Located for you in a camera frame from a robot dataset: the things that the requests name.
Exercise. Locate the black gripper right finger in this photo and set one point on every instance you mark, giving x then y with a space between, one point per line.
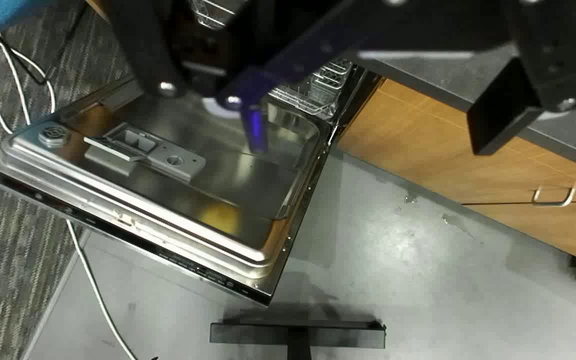
501 107

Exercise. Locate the stainless steel dishwasher door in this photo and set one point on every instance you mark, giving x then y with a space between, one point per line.
201 192

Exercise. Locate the wooden base cabinet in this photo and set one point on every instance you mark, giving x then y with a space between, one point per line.
435 172

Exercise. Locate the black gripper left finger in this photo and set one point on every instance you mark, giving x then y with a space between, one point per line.
288 61

